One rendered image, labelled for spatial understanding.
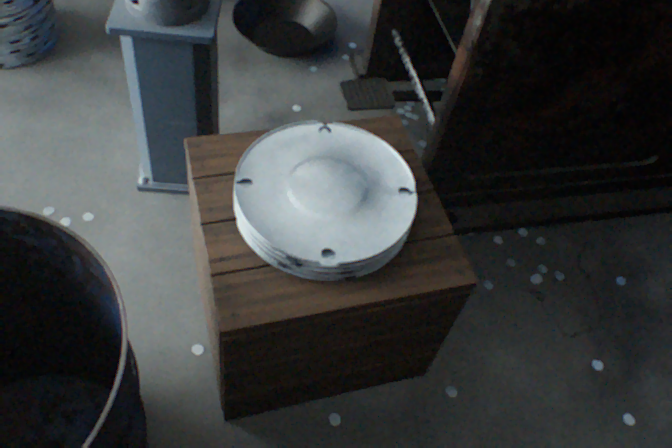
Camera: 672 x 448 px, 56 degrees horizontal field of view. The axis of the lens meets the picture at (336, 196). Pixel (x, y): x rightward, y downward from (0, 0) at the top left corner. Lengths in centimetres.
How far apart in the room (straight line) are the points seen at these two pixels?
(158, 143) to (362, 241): 60
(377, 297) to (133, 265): 62
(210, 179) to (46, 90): 81
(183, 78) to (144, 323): 48
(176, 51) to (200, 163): 24
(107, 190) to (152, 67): 38
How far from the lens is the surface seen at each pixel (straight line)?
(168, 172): 147
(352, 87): 155
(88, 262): 89
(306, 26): 198
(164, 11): 119
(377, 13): 169
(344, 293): 96
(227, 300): 94
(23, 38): 184
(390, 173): 105
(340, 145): 108
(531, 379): 139
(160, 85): 129
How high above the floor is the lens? 117
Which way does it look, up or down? 50 degrees down
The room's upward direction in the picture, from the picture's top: 11 degrees clockwise
